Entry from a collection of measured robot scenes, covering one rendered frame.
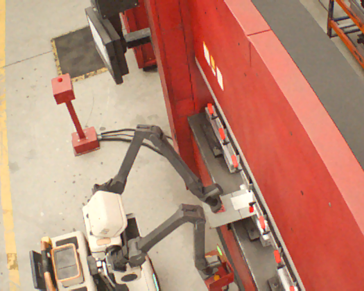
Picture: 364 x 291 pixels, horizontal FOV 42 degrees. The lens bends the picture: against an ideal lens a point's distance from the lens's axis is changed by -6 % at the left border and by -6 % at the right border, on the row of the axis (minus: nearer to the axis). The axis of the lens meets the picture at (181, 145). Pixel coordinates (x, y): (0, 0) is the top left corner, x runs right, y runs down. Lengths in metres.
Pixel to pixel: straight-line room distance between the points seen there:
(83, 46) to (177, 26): 2.82
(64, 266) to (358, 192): 1.98
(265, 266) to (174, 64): 1.32
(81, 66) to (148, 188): 1.77
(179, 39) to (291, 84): 1.45
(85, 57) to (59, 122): 0.90
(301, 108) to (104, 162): 3.08
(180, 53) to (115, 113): 1.87
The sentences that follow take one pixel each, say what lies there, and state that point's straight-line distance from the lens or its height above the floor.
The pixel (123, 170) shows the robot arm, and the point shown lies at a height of 1.34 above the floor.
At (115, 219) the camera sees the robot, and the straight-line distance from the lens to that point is 2.50.
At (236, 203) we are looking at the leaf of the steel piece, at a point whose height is 1.00.
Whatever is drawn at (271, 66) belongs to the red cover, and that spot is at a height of 2.30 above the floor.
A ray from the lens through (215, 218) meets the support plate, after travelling 2.83.
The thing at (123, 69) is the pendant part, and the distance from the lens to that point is 3.22.
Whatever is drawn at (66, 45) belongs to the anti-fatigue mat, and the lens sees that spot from 5.74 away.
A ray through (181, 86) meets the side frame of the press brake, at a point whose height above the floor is 1.17.
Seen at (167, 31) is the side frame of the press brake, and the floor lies 1.64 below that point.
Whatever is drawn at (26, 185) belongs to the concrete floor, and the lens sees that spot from 4.57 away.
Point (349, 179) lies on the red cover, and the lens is 1.42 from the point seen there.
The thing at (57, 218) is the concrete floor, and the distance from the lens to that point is 4.27.
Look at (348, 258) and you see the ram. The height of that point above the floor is 2.07.
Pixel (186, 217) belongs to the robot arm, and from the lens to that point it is 2.30.
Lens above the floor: 3.46
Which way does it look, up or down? 52 degrees down
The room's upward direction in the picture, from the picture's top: 11 degrees counter-clockwise
